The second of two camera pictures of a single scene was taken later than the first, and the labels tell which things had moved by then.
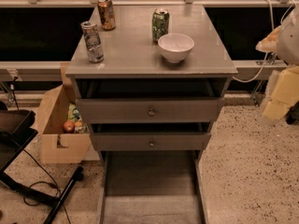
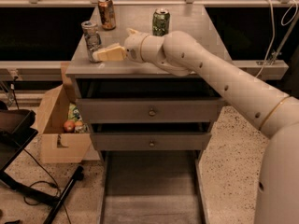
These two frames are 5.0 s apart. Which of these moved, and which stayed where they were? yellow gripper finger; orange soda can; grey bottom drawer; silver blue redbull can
Moved: yellow gripper finger
Stayed: silver blue redbull can; orange soda can; grey bottom drawer
